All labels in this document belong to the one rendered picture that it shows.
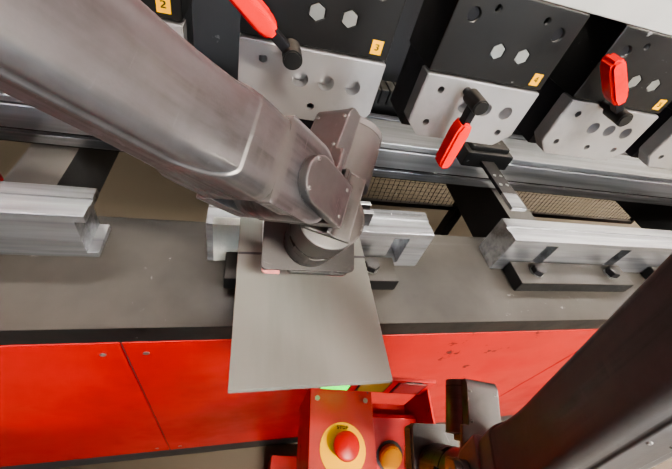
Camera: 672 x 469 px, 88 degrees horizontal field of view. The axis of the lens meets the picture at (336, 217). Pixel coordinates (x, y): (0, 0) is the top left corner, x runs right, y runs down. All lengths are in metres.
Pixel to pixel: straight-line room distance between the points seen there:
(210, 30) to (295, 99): 0.58
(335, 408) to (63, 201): 0.52
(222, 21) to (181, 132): 0.79
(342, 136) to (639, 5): 0.35
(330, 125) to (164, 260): 0.42
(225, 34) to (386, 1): 0.63
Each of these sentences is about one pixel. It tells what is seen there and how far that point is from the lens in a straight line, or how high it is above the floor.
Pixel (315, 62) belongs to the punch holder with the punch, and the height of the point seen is 1.24.
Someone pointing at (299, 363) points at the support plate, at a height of 1.00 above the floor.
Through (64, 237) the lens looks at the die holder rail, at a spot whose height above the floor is 0.92.
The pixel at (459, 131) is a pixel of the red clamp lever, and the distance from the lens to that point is 0.44.
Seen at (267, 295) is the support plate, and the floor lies 1.00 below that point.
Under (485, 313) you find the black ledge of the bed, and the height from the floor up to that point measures 0.88.
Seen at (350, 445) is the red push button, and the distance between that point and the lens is 0.61.
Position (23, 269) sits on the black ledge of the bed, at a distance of 0.69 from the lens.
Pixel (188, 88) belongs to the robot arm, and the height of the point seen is 1.30.
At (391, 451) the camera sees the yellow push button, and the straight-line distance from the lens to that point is 0.71.
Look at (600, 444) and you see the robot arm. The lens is 0.28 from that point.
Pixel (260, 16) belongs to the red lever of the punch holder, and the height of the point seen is 1.29.
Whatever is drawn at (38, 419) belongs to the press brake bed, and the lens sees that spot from 1.00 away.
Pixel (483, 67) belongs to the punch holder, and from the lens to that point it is 0.45.
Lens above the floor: 1.39
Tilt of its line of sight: 44 degrees down
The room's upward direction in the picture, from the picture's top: 19 degrees clockwise
